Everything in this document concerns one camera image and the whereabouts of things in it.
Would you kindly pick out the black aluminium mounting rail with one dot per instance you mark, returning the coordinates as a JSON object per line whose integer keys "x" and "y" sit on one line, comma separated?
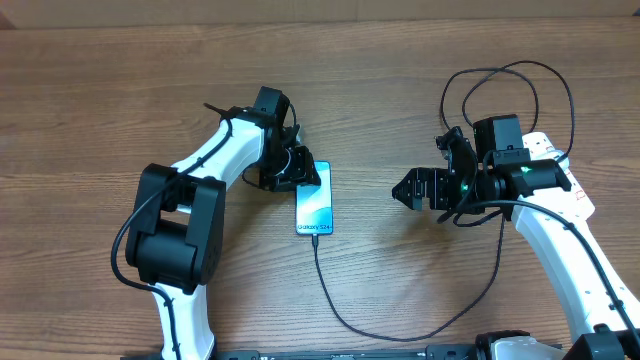
{"x": 520, "y": 348}

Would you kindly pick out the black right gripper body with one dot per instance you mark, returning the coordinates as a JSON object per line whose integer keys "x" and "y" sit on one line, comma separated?
{"x": 452, "y": 192}

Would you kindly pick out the white power strip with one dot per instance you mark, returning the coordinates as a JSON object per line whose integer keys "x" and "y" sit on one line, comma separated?
{"x": 541, "y": 147}

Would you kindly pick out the white charger plug adapter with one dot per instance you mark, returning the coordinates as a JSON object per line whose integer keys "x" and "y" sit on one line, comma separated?
{"x": 561, "y": 158}

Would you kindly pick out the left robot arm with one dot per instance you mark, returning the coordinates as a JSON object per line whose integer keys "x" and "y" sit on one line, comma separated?
{"x": 171, "y": 243}

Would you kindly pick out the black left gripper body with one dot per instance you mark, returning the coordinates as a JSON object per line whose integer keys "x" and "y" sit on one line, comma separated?
{"x": 286, "y": 167}

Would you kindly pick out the blue Samsung Galaxy smartphone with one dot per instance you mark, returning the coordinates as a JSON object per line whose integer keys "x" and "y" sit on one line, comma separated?
{"x": 314, "y": 204}

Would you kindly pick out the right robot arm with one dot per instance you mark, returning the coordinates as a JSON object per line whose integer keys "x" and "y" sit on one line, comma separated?
{"x": 530, "y": 183}

